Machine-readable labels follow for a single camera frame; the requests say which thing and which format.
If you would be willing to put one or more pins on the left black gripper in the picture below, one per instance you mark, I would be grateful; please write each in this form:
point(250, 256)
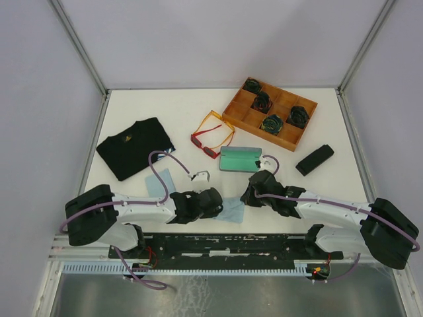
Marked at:
point(210, 214)

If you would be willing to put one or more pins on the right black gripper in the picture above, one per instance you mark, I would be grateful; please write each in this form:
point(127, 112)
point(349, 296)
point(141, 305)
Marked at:
point(248, 199)

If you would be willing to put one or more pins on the light blue cloth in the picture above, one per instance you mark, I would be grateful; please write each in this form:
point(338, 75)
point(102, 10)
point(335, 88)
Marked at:
point(233, 211)
point(154, 186)

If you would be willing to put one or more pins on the grey-blue glasses case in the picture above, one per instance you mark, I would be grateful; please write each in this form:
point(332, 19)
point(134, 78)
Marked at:
point(240, 159)

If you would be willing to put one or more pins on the red sunglasses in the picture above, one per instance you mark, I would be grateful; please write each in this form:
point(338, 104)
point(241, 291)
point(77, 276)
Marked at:
point(207, 150)

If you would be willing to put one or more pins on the orange sunglasses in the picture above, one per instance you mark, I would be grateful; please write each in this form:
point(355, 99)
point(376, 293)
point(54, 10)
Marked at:
point(221, 136)

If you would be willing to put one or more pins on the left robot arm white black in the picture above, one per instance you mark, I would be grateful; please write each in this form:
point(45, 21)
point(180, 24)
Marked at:
point(99, 215)

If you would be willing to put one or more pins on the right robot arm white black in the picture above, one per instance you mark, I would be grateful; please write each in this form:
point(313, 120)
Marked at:
point(379, 228)

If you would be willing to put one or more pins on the black glasses case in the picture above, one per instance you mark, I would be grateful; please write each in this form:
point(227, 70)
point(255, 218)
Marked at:
point(314, 160)

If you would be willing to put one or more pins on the orange wooden divider tray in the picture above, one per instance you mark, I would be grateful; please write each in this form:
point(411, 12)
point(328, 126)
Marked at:
point(240, 114)

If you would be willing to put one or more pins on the rolled dark tie right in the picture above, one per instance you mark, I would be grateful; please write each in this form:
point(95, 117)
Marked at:
point(298, 117)

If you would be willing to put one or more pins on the rolled dark tie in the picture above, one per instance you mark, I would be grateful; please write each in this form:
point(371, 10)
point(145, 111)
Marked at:
point(298, 117)
point(252, 85)
point(262, 102)

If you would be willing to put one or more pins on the black folded t-shirt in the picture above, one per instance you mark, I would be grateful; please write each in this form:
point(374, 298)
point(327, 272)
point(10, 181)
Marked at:
point(130, 151)

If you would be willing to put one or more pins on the rolled dark tie top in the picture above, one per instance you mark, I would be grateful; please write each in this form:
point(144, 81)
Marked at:
point(252, 85)

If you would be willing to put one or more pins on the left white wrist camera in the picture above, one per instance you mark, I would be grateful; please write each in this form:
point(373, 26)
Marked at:
point(202, 176)

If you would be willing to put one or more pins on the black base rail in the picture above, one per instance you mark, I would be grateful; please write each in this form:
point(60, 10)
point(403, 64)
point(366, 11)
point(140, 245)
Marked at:
point(266, 247)

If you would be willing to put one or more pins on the right aluminium frame post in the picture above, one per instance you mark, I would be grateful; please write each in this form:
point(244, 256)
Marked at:
point(365, 46)

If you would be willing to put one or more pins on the aluminium frame post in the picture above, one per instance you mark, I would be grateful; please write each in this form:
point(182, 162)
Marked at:
point(64, 19)
point(365, 46)

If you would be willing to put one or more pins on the left aluminium frame post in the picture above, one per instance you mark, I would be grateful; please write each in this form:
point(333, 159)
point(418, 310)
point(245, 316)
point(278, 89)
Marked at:
point(64, 19)

